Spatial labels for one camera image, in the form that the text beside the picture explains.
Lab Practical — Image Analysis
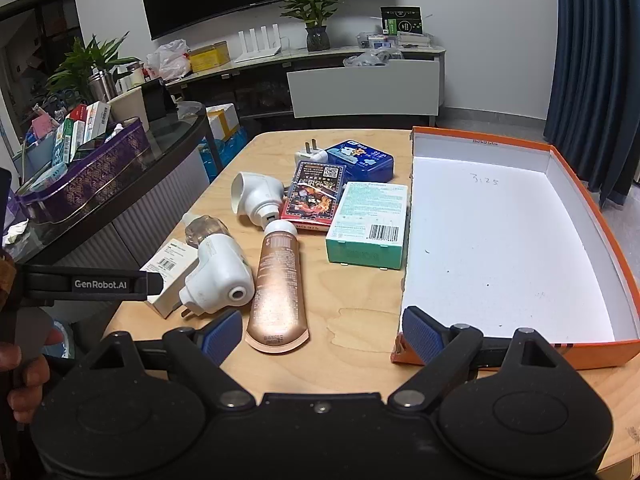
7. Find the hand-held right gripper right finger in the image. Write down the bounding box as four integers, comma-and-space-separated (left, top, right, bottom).
389, 305, 571, 411

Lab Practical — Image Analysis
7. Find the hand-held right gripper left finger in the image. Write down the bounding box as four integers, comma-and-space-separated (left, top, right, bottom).
85, 308, 256, 409

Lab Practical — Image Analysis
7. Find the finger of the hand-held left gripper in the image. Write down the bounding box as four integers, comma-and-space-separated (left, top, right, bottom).
14, 269, 164, 307

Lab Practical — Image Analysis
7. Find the white round plug-in device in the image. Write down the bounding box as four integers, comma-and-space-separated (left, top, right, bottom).
180, 234, 256, 318

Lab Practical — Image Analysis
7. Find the rose gold tube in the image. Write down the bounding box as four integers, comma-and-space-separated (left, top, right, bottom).
244, 220, 311, 355

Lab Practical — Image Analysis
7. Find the white barcode label box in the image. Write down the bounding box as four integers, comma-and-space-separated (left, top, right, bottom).
140, 239, 201, 318

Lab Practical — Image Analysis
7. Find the clear liquid refill bottle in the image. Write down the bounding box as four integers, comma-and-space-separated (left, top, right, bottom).
183, 212, 232, 250

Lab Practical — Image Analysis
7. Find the orange cardboard box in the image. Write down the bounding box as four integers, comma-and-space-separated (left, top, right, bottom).
390, 126, 640, 371

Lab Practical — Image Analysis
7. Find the teal box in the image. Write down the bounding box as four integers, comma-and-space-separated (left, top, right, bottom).
326, 181, 410, 271

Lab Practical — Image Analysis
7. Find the white angled plug-in device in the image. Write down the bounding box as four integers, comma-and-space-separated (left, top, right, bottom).
231, 171, 286, 231

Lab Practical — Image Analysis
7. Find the red printed card box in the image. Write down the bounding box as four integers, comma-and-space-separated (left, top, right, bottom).
280, 161, 347, 235

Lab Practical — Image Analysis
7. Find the blue tin box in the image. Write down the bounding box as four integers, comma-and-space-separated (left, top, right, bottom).
325, 140, 396, 184

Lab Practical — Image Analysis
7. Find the white charger plug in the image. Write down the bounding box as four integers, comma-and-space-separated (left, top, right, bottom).
295, 138, 328, 165

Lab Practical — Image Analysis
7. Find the person's left hand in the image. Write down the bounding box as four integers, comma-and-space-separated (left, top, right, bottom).
0, 326, 65, 427

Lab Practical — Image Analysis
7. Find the purple patterned tin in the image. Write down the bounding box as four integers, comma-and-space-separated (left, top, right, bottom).
17, 116, 151, 226

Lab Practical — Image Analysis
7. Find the pile of medicine boxes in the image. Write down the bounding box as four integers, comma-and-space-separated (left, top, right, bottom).
22, 101, 126, 186

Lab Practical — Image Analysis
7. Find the beige bin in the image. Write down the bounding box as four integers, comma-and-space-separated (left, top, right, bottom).
107, 86, 151, 131

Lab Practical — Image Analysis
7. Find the blue wrapped pack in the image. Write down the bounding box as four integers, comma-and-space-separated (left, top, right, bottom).
197, 127, 251, 183

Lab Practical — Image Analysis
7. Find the steel thermos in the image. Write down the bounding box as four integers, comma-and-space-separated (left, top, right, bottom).
89, 69, 118, 103

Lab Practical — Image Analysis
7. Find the cardboard box with yellow tape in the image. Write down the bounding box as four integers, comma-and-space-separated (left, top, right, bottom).
206, 103, 241, 143

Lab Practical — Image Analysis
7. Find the leafy potted plant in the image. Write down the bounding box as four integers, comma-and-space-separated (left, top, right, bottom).
47, 32, 143, 96

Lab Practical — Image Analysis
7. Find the white plastic bag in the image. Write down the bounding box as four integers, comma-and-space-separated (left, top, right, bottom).
145, 39, 193, 81

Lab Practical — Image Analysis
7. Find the white cabinet drawer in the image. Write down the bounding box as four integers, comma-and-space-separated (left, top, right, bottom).
286, 57, 441, 120

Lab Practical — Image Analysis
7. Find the television cabinet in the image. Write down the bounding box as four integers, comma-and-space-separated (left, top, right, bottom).
165, 42, 446, 122

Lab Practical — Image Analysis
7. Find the grey plastic bag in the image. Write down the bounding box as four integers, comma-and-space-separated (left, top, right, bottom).
343, 50, 391, 68

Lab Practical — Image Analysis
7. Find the white router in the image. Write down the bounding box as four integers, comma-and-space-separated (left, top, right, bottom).
235, 25, 281, 63

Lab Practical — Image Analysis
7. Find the clear plastic organizer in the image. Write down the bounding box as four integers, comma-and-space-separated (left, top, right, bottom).
356, 30, 433, 53

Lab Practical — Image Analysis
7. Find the dark blue curtain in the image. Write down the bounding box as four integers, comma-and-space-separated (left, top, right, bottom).
542, 0, 640, 208

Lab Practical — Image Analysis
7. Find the green and black box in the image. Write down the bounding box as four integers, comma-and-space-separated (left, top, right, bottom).
380, 6, 425, 36

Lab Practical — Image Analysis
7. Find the bamboo plant in glass vase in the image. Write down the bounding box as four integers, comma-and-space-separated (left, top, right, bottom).
277, 0, 351, 52

